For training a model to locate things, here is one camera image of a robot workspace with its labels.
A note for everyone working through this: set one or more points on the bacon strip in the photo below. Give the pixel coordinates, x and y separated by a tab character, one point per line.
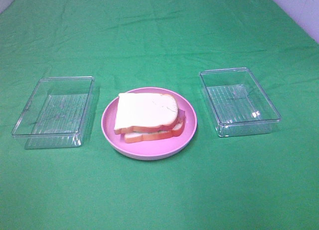
180	116

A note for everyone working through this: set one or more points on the white bread slice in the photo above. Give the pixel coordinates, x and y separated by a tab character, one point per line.
145	112
162	134

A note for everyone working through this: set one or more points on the green tablecloth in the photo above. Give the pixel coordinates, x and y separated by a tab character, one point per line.
260	182

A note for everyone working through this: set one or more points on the clear plastic bread tray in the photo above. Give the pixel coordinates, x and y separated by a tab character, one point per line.
237	103

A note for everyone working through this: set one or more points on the clear plastic ingredient tray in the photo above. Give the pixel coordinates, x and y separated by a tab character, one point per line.
56	114

